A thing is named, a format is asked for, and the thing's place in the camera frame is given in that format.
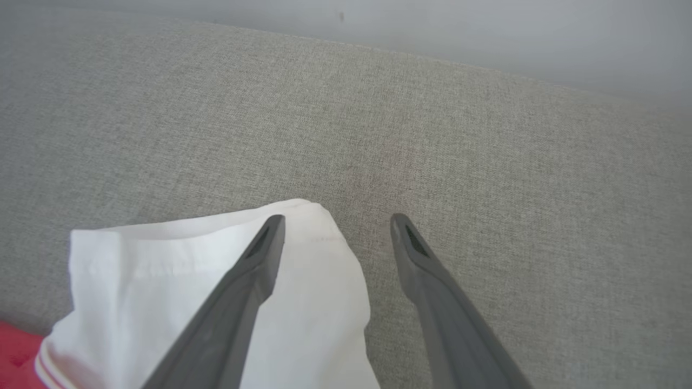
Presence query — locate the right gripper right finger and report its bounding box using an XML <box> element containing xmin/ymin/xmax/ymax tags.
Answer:
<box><xmin>390</xmin><ymin>213</ymin><xmax>534</xmax><ymax>389</ymax></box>

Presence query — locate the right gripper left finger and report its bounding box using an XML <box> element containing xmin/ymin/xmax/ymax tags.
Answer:
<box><xmin>142</xmin><ymin>214</ymin><xmax>287</xmax><ymax>389</ymax></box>

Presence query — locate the red garment with white panel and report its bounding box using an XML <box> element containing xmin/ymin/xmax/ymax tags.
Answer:
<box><xmin>0</xmin><ymin>198</ymin><xmax>382</xmax><ymax>389</ymax></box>

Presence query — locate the grey fabric sofa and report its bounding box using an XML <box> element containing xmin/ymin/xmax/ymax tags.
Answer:
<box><xmin>0</xmin><ymin>19</ymin><xmax>692</xmax><ymax>389</ymax></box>

